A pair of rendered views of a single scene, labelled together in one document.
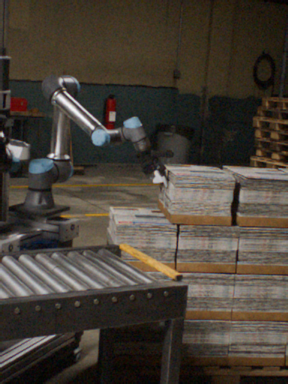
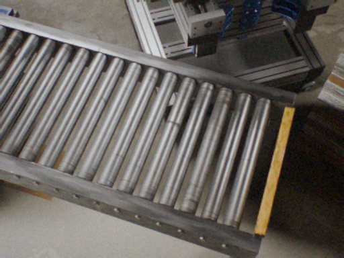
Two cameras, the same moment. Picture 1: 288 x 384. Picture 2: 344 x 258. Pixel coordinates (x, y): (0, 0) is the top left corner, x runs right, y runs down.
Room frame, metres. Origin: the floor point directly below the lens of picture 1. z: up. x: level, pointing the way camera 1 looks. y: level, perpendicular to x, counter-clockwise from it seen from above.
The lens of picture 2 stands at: (1.88, -0.22, 1.98)
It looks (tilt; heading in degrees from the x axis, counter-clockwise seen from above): 61 degrees down; 48
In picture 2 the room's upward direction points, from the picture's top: straight up
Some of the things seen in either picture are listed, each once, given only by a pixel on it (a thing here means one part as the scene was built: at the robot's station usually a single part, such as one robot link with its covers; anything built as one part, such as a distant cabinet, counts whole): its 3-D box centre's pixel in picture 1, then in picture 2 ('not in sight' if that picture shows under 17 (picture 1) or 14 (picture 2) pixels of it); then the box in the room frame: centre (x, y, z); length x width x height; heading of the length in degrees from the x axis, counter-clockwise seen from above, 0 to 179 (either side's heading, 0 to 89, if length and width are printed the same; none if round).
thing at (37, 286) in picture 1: (27, 279); (130, 125); (2.22, 0.37, 0.77); 0.47 x 0.05 x 0.05; 30
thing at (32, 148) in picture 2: not in sight; (57, 103); (2.10, 0.60, 0.77); 0.47 x 0.05 x 0.05; 30
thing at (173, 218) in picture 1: (197, 216); not in sight; (3.10, -0.26, 0.86); 0.29 x 0.16 x 0.04; 99
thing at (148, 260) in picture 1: (148, 260); (276, 166); (2.45, -0.04, 0.81); 0.43 x 0.03 x 0.02; 30
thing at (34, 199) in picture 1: (39, 196); not in sight; (3.26, 0.51, 0.87); 0.15 x 0.15 x 0.10
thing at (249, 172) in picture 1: (261, 172); not in sight; (3.26, -0.57, 1.06); 0.37 x 0.29 x 0.01; 10
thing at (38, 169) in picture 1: (41, 172); not in sight; (3.27, 0.50, 0.98); 0.13 x 0.12 x 0.14; 152
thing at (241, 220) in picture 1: (255, 213); not in sight; (3.27, -0.56, 0.86); 0.38 x 0.29 x 0.04; 10
